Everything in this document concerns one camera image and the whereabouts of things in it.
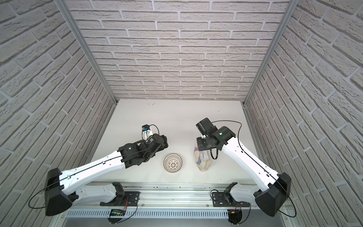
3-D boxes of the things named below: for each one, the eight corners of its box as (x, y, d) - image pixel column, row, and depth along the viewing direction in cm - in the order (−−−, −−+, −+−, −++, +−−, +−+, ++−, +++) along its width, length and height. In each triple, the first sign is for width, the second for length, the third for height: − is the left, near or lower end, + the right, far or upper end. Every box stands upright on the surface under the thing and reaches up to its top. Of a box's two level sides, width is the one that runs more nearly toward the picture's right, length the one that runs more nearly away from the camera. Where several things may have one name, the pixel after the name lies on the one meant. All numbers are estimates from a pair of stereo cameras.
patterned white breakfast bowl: (163, 172, 83) (162, 171, 80) (164, 156, 90) (164, 153, 87) (182, 173, 83) (182, 171, 80) (182, 156, 90) (182, 153, 87)
